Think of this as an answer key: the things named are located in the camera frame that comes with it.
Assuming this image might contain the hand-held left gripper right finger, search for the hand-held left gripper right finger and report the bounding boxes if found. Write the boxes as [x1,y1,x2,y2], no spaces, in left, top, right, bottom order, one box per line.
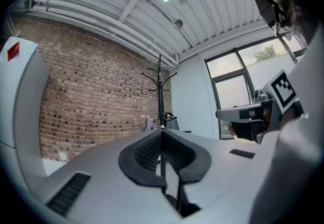
[161,128,279,224]

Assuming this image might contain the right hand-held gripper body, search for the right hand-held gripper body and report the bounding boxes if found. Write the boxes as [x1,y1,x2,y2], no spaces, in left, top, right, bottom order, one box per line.
[254,68,299,144]

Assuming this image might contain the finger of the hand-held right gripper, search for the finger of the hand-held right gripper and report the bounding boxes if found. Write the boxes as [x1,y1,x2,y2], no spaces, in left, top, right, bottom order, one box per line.
[229,120,264,141]
[216,98,275,124]

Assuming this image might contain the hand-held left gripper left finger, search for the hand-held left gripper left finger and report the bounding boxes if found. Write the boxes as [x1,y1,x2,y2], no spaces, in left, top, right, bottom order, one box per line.
[29,128,184,224]

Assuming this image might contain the black coat rack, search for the black coat rack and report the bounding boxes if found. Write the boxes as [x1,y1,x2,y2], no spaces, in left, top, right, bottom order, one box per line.
[141,54,178,193]

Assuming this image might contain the light wooden desk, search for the light wooden desk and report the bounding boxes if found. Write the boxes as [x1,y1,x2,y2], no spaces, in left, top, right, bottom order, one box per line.
[234,135,258,145]

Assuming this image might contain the grey garment on hanger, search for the grey garment on hanger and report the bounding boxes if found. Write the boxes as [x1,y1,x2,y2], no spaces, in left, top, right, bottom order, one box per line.
[140,117,155,133]

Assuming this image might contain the round ceiling smoke detector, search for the round ceiling smoke detector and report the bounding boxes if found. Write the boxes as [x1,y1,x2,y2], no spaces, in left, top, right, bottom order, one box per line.
[172,18,184,31]

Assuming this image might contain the large grey cabinet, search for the large grey cabinet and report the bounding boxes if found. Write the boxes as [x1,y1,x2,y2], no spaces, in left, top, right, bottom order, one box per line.
[0,36,50,178]

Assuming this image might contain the red sticker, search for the red sticker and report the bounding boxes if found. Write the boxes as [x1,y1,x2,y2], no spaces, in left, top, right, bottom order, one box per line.
[7,41,21,62]

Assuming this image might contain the white ceiling pipe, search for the white ceiling pipe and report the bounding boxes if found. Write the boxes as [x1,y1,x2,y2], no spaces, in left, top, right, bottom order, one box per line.
[29,0,179,65]
[31,5,178,69]

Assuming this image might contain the black head rig bracket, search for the black head rig bracket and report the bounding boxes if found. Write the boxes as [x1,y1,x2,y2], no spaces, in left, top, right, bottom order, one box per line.
[251,0,286,38]

